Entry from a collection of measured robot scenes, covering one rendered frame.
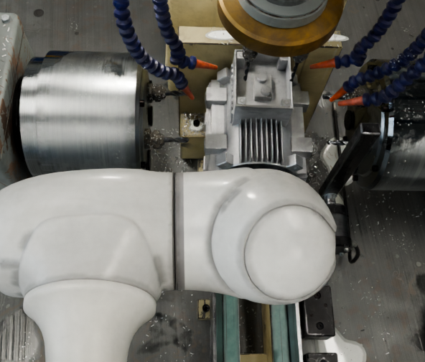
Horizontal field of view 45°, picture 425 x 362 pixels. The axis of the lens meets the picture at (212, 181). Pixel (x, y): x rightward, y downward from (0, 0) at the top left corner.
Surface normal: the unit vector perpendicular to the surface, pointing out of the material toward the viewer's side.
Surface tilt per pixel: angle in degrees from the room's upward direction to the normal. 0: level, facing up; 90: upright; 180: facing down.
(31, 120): 32
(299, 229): 17
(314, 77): 90
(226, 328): 0
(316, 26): 0
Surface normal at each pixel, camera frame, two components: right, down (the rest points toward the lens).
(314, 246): 0.33, 0.03
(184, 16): 0.01, 0.91
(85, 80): 0.05, -0.44
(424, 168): 0.03, 0.66
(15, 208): -0.22, -0.55
